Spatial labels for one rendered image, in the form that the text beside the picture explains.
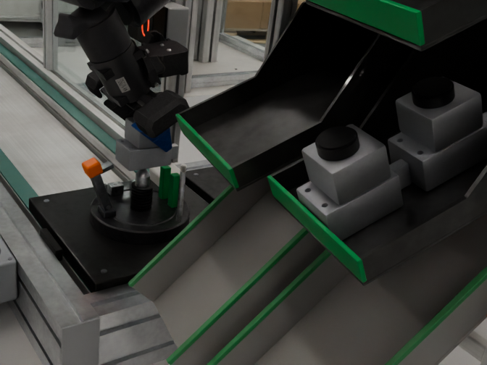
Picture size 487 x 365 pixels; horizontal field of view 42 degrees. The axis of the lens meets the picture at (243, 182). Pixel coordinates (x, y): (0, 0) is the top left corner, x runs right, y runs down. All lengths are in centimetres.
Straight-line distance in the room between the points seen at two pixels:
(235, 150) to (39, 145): 76
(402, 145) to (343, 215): 8
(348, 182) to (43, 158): 86
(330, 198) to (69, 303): 41
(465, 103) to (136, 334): 49
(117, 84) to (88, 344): 31
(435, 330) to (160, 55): 48
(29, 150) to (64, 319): 58
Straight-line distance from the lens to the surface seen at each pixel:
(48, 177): 116
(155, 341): 82
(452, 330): 53
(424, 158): 48
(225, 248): 69
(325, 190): 46
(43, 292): 79
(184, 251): 70
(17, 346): 87
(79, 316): 76
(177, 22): 99
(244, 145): 58
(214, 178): 106
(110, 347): 79
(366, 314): 58
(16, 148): 128
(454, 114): 48
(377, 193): 46
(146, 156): 85
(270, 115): 61
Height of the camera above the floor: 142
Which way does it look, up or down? 25 degrees down
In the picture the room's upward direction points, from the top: 8 degrees clockwise
